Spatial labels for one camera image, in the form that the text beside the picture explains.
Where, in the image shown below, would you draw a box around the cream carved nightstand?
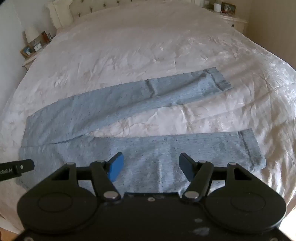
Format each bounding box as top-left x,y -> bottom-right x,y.
203,7 -> 248,33

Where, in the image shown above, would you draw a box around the cream tufted headboard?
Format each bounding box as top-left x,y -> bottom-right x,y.
48,0 -> 197,29

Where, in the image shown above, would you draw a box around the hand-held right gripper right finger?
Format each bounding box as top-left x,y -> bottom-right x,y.
179,152 -> 255,202

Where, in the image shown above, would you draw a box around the light blue pants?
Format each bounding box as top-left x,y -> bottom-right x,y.
18,67 -> 266,194

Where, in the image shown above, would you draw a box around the wooden photo frame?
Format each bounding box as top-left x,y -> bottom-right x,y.
20,45 -> 33,59

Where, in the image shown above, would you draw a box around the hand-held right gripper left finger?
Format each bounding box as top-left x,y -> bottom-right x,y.
50,152 -> 125,202

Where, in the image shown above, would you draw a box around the white table lamp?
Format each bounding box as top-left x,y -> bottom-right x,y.
24,26 -> 39,44

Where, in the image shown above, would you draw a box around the gold photo frame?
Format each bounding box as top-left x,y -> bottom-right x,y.
221,3 -> 237,14

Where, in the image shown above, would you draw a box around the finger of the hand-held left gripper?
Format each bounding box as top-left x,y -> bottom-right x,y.
0,159 -> 35,181

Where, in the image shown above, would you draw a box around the white bedspread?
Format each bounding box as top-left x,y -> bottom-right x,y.
0,3 -> 296,232

